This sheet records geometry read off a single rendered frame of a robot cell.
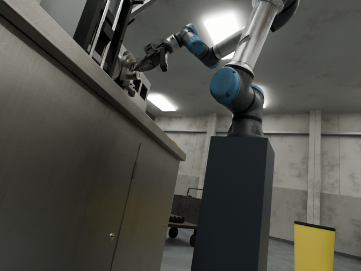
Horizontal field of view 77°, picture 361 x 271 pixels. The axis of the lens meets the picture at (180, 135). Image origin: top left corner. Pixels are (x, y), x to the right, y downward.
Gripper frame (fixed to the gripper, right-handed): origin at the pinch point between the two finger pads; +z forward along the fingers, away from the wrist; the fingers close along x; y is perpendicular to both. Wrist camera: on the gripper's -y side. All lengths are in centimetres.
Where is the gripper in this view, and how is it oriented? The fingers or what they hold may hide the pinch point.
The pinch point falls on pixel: (137, 70)
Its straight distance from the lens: 121.2
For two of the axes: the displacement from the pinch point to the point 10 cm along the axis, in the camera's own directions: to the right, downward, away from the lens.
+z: -8.5, 5.3, 0.5
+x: -2.5, -3.1, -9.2
